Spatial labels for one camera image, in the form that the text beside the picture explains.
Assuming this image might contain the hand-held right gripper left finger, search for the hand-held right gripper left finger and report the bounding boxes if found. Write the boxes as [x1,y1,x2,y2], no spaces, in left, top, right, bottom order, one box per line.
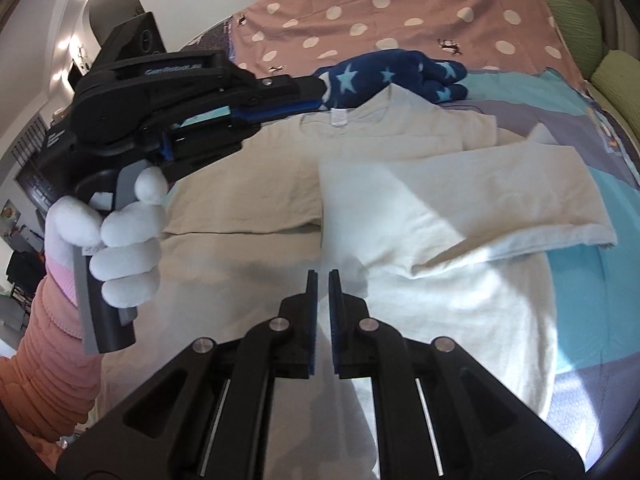
[55,270,321,480]

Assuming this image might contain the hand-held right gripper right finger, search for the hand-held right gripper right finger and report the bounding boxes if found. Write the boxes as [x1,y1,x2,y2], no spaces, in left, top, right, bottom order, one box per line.
[327,269,586,480]

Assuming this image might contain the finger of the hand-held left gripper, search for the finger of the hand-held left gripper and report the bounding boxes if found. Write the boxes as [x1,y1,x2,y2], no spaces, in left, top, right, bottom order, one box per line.
[257,74,328,105]
[231,99,325,126]

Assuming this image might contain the cream shirt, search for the cream shirt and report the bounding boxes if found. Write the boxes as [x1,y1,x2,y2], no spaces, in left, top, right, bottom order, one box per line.
[75,82,617,480]

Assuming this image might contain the person's left forearm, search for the person's left forearm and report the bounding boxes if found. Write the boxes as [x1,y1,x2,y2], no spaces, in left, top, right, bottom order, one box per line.
[0,255,103,466]

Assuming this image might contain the person's left hand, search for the person's left hand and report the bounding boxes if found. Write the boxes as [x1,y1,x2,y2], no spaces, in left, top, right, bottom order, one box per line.
[44,166,168,309]

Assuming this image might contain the dark patterned blanket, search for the dark patterned blanket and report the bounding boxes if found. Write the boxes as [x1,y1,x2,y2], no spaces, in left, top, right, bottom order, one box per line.
[182,10,246,68]

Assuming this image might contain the navy star-print garment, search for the navy star-print garment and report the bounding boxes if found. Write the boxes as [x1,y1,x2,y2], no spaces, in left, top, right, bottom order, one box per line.
[312,49,469,110]

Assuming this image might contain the pink polka-dot sheet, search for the pink polka-dot sheet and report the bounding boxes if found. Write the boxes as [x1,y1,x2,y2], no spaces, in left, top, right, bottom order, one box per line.
[177,0,586,91]

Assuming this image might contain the green ribbed pillow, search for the green ribbed pillow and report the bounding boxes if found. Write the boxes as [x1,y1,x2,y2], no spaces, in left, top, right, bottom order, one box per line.
[590,50,640,106]
[542,0,608,78]

